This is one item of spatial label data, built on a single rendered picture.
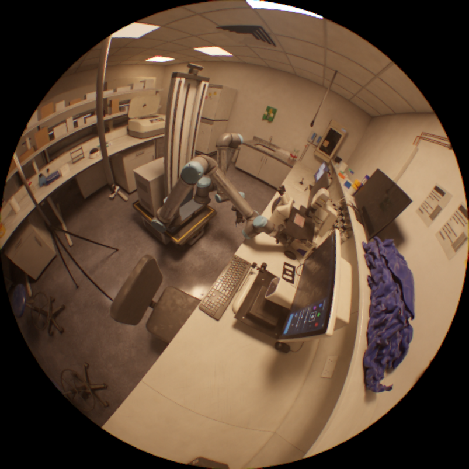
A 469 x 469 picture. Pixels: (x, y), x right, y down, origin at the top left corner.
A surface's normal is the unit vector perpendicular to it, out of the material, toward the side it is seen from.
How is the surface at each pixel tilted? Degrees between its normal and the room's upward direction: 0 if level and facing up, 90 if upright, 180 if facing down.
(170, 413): 0
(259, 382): 0
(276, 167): 90
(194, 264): 0
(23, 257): 90
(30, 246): 90
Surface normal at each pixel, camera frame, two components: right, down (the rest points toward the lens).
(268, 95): -0.47, 0.61
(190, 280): 0.26, -0.60
